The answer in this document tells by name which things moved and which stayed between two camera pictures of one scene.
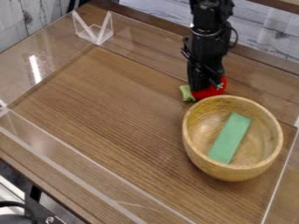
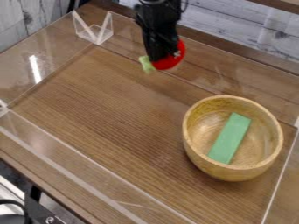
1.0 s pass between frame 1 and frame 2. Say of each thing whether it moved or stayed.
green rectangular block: stayed
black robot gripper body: moved
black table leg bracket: stayed
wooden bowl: stayed
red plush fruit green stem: moved
